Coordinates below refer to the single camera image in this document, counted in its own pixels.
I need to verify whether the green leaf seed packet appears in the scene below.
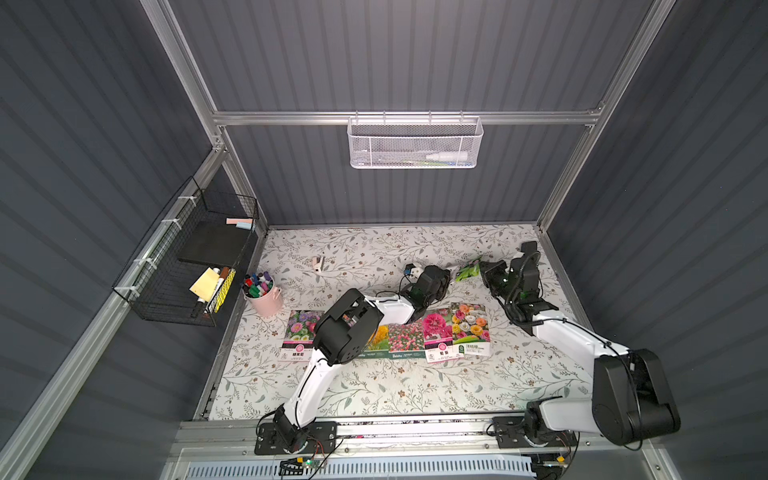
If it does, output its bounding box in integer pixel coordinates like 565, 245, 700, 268
455, 258, 482, 282

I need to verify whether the red pink field seed packet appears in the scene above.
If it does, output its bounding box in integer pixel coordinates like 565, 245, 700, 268
388, 322, 425, 359

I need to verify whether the multicolour roses seed packet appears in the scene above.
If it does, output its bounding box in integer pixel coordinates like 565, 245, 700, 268
449, 302, 492, 357

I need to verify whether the yellow sunflower seed packet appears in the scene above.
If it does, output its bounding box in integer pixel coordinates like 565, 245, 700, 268
360, 325, 390, 359

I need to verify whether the purple pink flower seed packet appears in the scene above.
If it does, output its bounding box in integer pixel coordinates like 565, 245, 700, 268
279, 310, 322, 362

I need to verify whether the pink carnation seed packet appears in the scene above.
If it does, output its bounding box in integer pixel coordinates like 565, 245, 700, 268
422, 309, 457, 363

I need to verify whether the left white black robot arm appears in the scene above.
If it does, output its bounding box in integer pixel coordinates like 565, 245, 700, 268
272, 265, 450, 453

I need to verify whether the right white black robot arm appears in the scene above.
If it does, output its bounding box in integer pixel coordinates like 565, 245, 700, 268
479, 241, 681, 448

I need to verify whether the small white pink clip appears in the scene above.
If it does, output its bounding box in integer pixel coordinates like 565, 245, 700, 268
313, 256, 325, 272

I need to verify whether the white bottle in basket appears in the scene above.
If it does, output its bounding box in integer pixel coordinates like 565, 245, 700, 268
426, 151, 469, 165

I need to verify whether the pink marker cup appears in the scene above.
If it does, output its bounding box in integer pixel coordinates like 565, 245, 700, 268
241, 271, 283, 318

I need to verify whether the black notebook in basket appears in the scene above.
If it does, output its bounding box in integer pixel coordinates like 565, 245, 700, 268
177, 221, 250, 267

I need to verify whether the yellow sticky note pad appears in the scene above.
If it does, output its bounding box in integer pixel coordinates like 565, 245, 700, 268
189, 268, 220, 303

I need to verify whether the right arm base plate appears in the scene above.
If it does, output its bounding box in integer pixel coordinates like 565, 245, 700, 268
485, 414, 577, 450

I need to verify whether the white wire mesh basket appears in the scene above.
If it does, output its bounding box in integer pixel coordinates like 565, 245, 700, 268
346, 115, 484, 170

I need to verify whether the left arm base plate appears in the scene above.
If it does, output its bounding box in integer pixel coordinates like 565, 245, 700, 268
253, 421, 338, 456

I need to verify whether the black wire wall basket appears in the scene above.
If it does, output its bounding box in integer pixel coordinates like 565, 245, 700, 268
113, 179, 260, 327

